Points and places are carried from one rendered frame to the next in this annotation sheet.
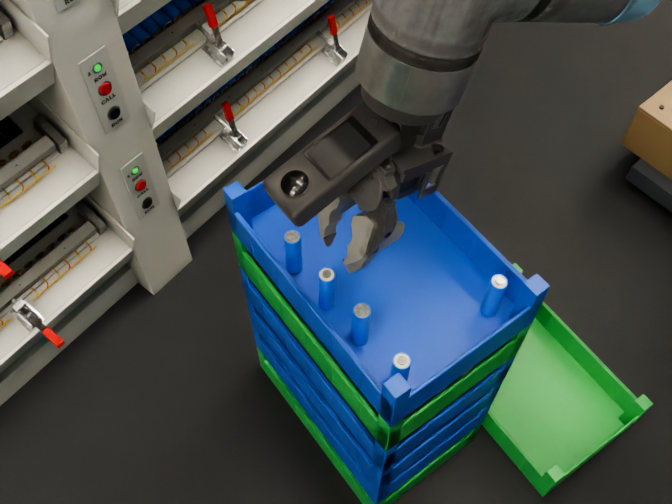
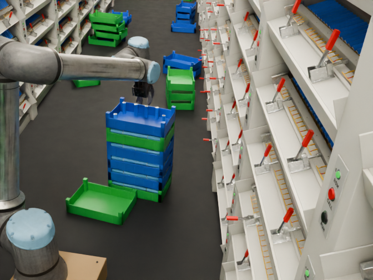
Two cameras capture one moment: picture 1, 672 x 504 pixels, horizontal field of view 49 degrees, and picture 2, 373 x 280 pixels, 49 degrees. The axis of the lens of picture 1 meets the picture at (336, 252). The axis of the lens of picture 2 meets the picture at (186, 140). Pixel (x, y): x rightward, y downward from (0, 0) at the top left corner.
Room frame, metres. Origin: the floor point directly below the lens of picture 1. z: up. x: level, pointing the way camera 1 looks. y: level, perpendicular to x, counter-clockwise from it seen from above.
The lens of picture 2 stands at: (1.94, -1.08, 1.39)
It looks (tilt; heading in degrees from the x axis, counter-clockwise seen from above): 30 degrees down; 138
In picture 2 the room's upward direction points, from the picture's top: 4 degrees clockwise
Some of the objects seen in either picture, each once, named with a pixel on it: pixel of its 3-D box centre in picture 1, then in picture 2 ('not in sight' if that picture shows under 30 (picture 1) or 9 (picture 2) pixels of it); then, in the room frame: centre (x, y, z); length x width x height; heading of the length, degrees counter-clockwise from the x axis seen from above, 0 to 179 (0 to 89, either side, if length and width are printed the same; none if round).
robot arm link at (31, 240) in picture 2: not in sight; (31, 238); (0.83, -0.78, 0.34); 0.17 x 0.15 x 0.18; 16
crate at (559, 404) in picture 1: (528, 373); (102, 200); (0.46, -0.30, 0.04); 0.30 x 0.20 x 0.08; 35
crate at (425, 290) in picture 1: (377, 255); (141, 116); (0.43, -0.05, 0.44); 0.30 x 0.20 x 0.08; 37
